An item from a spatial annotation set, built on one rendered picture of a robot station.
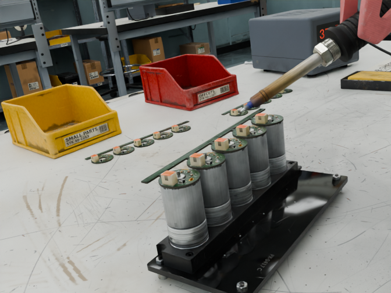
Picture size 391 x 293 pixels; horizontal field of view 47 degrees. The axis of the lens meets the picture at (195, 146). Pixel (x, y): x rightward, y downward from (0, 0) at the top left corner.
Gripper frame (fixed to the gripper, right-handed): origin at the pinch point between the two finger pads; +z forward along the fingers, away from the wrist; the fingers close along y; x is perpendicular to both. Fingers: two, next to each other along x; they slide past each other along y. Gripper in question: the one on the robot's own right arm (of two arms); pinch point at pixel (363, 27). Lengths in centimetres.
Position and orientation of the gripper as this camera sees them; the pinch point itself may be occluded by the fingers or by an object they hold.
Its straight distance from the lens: 31.5
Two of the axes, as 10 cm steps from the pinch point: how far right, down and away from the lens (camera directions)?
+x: 9.2, 2.9, 2.5
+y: 1.6, 3.1, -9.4
